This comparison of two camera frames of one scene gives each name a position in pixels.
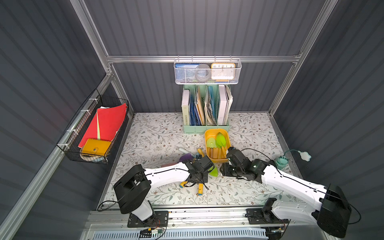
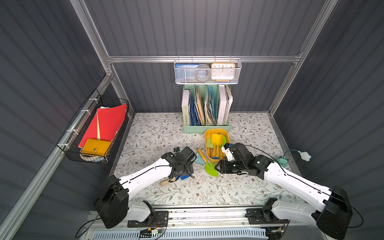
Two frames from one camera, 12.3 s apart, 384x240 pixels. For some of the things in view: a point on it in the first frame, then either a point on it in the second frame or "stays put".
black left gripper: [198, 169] to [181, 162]
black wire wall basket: [91, 137] stays put
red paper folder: [105, 123] stays put
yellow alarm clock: [223, 72] stays put
